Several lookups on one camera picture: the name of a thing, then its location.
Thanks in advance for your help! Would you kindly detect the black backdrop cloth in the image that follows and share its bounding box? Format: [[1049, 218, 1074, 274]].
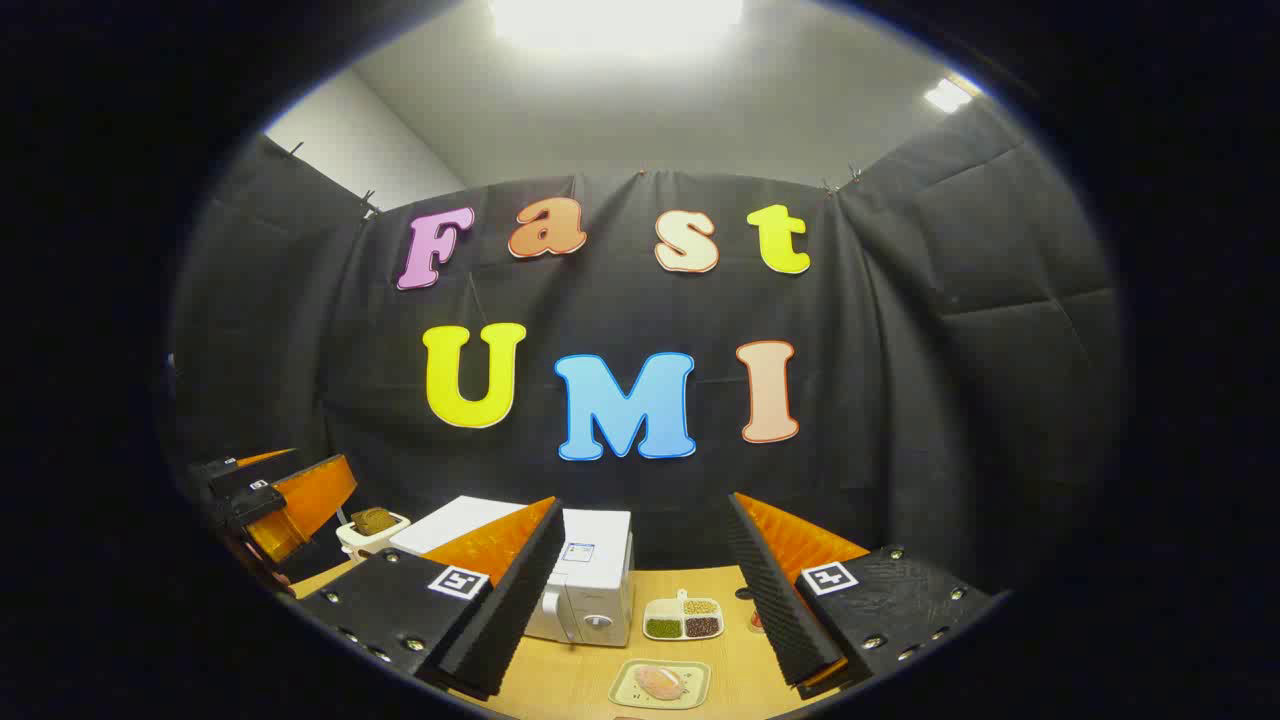
[[170, 105, 1126, 601]]

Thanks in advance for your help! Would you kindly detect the white microwave oven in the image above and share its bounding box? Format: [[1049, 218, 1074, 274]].
[[390, 495, 636, 648]]

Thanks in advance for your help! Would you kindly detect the white toaster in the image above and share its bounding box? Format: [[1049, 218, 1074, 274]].
[[336, 510, 411, 561]]

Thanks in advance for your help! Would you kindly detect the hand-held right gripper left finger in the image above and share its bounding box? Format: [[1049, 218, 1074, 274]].
[[298, 497, 566, 701]]

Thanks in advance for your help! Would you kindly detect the large ceiling light panel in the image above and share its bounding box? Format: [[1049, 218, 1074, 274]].
[[490, 0, 746, 51]]

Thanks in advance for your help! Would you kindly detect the pale green rectangular tray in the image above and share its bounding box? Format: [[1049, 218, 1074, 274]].
[[609, 658, 712, 711]]

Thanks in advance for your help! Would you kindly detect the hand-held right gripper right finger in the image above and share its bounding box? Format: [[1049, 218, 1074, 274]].
[[727, 492, 996, 701]]

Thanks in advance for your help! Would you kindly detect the divided dish of beans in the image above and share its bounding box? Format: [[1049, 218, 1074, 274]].
[[643, 590, 724, 642]]

